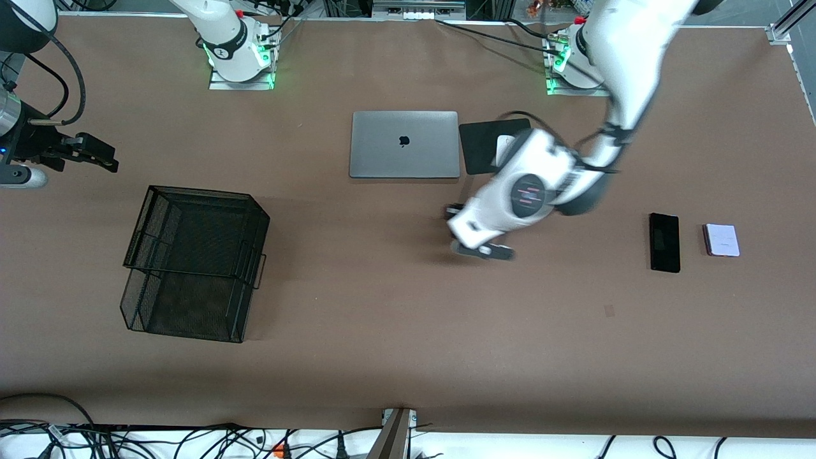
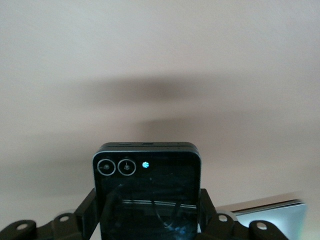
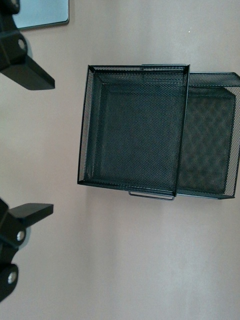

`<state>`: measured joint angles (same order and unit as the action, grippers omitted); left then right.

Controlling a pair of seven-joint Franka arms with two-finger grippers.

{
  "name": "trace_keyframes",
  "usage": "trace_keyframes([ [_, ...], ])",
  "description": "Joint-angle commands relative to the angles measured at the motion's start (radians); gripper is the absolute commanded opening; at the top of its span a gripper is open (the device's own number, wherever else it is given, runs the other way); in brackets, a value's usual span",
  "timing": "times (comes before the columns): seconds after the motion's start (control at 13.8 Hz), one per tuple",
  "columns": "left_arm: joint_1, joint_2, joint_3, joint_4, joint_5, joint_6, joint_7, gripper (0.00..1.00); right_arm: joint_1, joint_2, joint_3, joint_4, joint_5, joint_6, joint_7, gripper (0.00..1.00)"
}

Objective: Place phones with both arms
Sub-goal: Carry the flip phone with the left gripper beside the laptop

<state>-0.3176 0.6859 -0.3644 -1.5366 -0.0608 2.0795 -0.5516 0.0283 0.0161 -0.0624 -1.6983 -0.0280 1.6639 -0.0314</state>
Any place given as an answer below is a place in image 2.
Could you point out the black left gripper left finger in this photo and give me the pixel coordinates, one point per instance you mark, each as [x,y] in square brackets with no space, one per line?
[85,217]

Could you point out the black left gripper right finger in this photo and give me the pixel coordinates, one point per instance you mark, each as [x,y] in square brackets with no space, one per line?
[208,215]

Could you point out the black flip phone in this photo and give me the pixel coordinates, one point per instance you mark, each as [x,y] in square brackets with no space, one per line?
[150,180]

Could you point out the silver closed laptop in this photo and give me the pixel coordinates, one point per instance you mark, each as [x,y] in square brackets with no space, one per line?
[275,222]

